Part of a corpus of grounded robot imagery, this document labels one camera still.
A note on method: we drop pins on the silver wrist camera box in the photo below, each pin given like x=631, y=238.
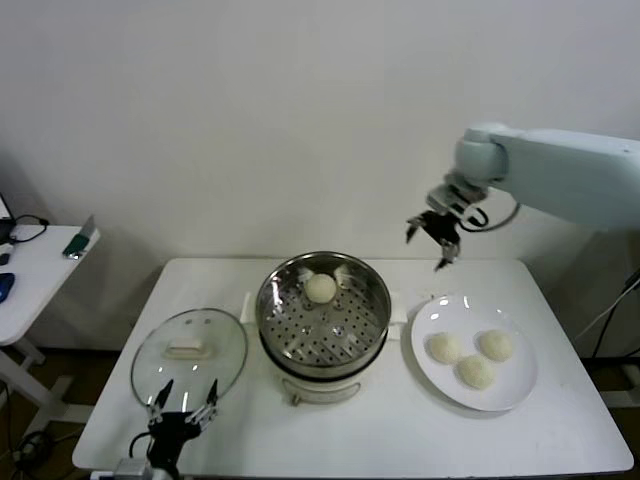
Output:
x=442, y=196
x=131, y=471

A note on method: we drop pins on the white stand base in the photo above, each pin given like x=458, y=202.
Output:
x=622, y=395

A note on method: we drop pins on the perforated steel steamer basket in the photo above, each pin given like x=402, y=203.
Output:
x=345, y=325

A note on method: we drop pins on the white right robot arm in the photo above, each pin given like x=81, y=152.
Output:
x=565, y=180

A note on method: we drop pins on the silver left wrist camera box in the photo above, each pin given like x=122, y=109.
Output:
x=131, y=471

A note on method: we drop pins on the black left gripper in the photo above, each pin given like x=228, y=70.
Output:
x=170, y=432

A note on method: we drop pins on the white steamed baozi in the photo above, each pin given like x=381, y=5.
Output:
x=495, y=345
x=444, y=348
x=320, y=288
x=475, y=372

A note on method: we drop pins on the blue computer mouse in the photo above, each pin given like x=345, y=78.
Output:
x=6, y=287

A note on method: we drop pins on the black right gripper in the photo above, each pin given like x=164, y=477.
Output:
x=442, y=227

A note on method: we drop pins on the laptop computer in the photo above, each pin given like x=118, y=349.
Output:
x=4, y=210

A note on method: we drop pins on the white round plate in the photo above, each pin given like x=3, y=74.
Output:
x=440, y=315

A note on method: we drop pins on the white side table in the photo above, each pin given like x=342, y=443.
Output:
x=35, y=280

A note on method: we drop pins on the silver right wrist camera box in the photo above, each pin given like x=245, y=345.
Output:
x=442, y=196

